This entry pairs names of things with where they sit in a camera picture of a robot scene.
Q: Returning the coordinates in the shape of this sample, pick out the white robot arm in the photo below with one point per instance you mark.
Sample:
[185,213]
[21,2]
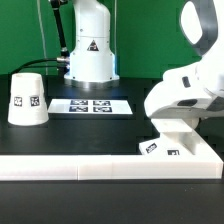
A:
[92,63]

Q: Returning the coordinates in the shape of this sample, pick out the white marker sheet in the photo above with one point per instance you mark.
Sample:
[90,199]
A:
[88,106]

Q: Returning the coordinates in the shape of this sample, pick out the white lamp shade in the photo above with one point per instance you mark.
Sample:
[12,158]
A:
[27,105]

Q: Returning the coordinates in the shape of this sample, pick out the white L-shaped fence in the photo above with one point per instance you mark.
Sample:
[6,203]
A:
[203,163]

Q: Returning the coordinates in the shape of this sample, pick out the white lamp bulb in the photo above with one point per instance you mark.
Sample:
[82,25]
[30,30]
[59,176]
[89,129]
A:
[193,123]

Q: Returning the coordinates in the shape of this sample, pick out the white lamp base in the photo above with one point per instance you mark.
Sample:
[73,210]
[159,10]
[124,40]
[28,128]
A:
[174,135]

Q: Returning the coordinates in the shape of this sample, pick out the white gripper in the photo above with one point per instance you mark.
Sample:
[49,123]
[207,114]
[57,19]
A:
[181,95]

